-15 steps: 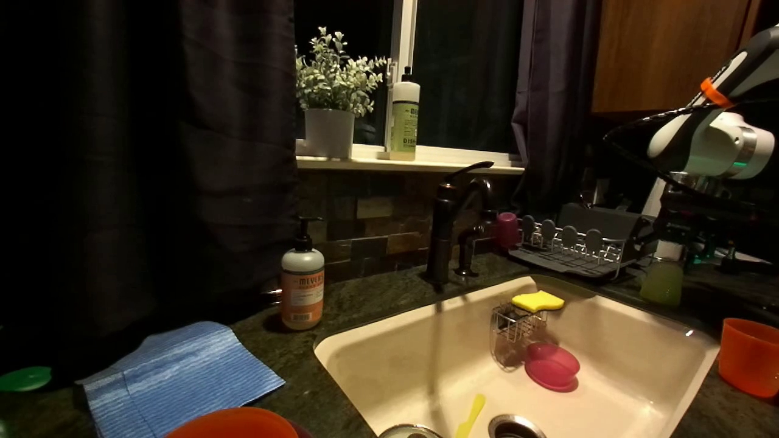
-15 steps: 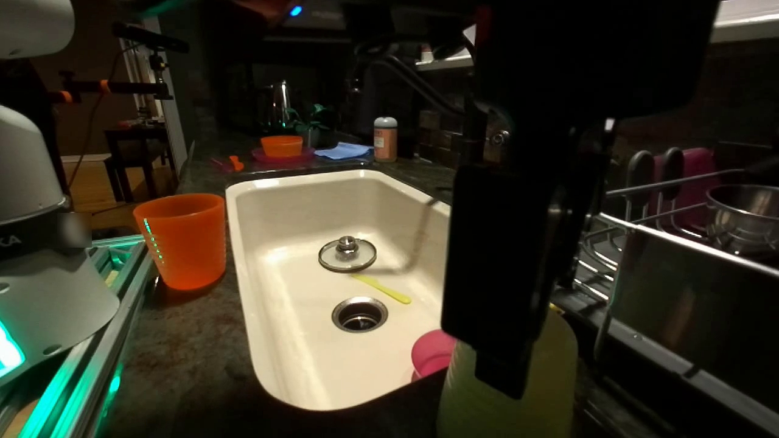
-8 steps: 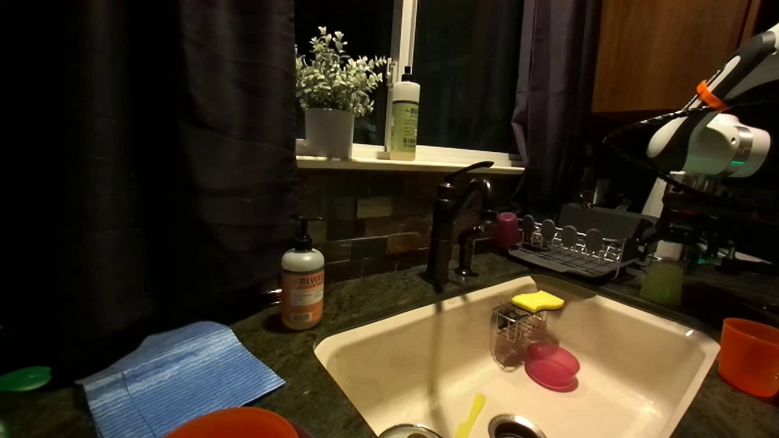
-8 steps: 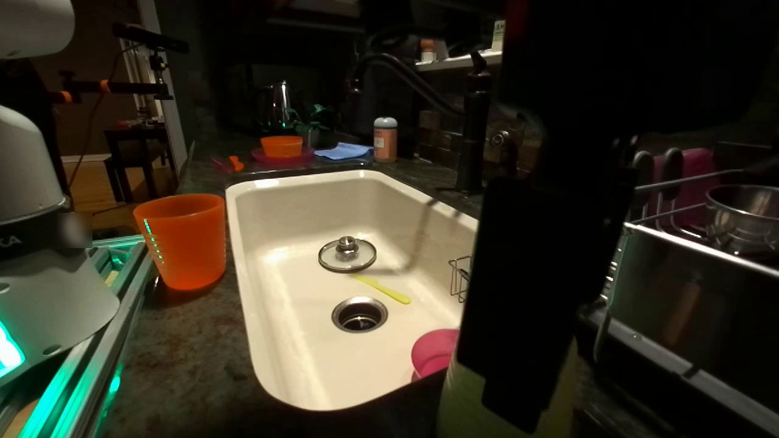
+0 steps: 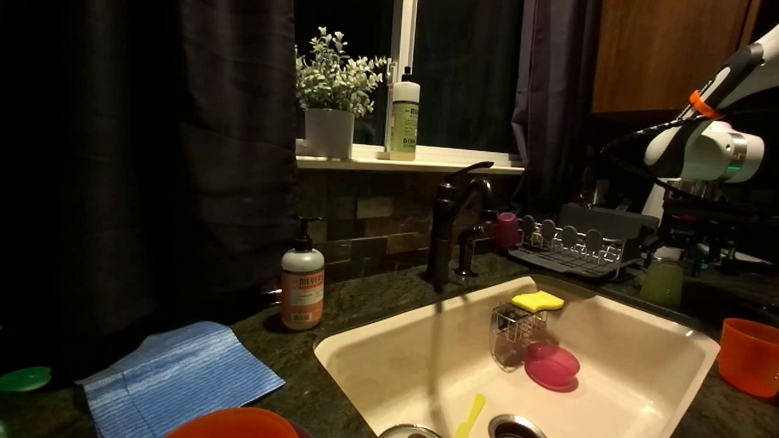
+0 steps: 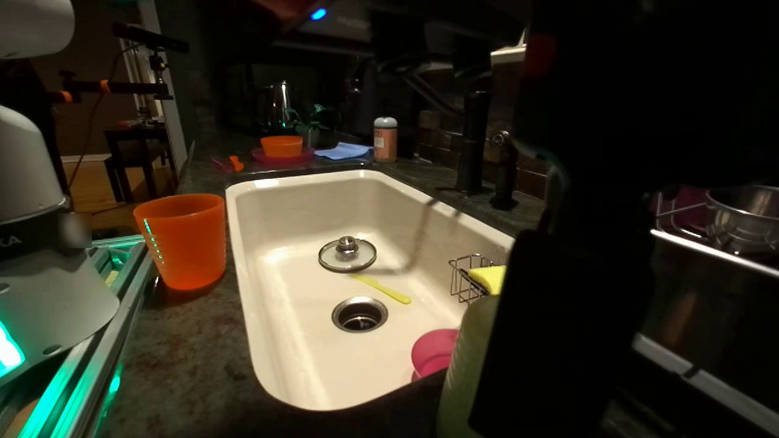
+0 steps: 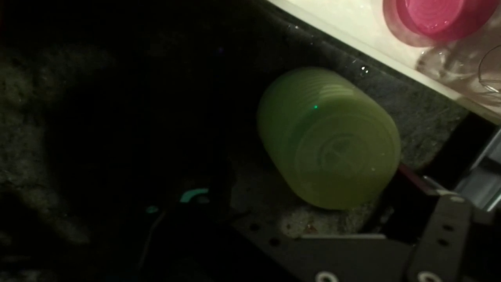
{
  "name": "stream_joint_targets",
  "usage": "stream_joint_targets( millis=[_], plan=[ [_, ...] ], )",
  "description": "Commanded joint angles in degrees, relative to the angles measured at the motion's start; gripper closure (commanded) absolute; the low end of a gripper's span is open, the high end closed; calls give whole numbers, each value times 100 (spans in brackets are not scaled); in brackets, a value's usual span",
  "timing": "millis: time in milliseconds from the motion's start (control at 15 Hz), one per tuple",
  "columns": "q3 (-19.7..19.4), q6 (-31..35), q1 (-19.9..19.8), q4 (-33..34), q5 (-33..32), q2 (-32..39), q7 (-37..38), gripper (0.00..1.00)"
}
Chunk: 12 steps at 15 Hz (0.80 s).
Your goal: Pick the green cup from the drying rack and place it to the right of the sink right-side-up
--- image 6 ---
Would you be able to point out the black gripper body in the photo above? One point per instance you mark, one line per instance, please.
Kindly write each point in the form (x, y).
(562, 340)

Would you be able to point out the green plastic cup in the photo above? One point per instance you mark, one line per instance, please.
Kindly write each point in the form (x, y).
(465, 365)

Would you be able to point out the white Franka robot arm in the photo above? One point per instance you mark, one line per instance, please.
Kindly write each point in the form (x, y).
(27, 170)

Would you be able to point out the grey dish drying rack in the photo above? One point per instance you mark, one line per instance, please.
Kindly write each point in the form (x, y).
(715, 250)

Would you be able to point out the pink plastic cup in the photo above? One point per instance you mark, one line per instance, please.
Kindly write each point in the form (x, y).
(677, 204)

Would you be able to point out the metal sink drain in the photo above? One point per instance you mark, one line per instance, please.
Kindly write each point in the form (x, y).
(358, 315)

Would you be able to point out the white kitchen sink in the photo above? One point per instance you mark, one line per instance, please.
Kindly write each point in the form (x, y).
(307, 365)

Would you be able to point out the orange plastic cup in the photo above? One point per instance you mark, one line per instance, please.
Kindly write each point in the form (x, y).
(184, 238)

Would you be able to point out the yellow sponge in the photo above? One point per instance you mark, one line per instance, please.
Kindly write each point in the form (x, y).
(491, 277)

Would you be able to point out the pink silicone scrubber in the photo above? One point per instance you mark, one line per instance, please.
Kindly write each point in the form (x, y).
(434, 354)

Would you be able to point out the dark bronze faucet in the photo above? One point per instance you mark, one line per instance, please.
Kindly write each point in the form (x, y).
(506, 172)

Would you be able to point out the yellow plastic utensil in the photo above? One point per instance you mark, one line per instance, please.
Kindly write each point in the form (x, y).
(381, 290)

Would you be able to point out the blue dish cloth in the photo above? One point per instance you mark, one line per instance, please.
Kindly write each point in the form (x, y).
(342, 152)

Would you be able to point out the white window sill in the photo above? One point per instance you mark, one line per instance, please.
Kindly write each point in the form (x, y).
(507, 54)

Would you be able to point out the orange plastic bowl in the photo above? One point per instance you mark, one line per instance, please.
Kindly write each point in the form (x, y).
(282, 147)

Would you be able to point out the dark wooden stool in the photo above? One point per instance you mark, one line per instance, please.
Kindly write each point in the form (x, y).
(137, 147)

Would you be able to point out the aluminium mounting frame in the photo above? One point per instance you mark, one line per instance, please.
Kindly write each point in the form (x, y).
(89, 349)

